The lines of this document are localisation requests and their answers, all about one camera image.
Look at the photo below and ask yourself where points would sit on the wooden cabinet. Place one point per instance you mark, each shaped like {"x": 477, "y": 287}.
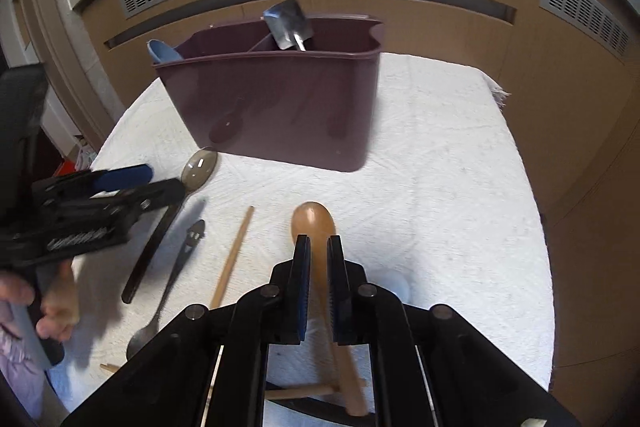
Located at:
{"x": 575, "y": 157}

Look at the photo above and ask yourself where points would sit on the metal spatula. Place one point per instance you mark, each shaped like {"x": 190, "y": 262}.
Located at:
{"x": 285, "y": 24}

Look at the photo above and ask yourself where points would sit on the person's left hand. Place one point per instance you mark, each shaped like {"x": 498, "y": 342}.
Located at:
{"x": 57, "y": 297}

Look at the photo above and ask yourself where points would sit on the short grey vent grille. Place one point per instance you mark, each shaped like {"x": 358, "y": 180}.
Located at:
{"x": 585, "y": 9}

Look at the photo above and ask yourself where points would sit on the maroon plastic utensil holder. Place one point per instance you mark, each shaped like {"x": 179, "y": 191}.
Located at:
{"x": 275, "y": 107}

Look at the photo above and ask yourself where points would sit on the brown translucent spoon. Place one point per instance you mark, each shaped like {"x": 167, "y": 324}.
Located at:
{"x": 200, "y": 167}

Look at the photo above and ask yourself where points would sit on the white textured cloth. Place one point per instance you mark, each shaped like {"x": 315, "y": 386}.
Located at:
{"x": 425, "y": 182}

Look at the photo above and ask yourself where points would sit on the blue plastic spoon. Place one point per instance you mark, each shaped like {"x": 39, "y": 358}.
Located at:
{"x": 162, "y": 52}

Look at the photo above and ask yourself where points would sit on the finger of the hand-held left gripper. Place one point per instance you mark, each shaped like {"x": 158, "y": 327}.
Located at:
{"x": 120, "y": 177}
{"x": 100, "y": 212}

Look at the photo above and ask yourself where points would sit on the wooden spoon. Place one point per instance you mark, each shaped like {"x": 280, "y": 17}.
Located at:
{"x": 312, "y": 219}

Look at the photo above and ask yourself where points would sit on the metal spoon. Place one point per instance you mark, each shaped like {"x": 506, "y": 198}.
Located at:
{"x": 175, "y": 272}

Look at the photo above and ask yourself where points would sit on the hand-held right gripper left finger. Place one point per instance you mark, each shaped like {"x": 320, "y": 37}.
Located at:
{"x": 301, "y": 292}

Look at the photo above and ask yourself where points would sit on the red bag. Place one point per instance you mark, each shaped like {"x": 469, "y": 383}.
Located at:
{"x": 69, "y": 166}

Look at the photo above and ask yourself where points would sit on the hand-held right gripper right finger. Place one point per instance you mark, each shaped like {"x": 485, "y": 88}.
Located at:
{"x": 336, "y": 297}

